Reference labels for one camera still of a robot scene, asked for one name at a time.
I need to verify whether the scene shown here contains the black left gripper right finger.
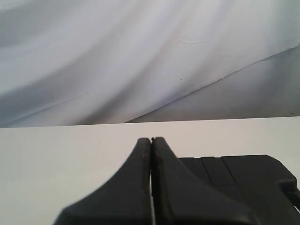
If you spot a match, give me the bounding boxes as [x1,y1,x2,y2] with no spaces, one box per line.
[151,137,258,225]

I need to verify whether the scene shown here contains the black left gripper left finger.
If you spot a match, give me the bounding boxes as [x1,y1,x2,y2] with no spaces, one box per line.
[54,138,152,225]

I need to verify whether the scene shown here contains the black plastic tool case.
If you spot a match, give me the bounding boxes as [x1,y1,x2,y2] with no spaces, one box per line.
[181,155,300,225]

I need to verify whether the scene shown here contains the white backdrop cloth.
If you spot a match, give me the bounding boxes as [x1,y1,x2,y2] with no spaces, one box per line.
[0,0,300,128]

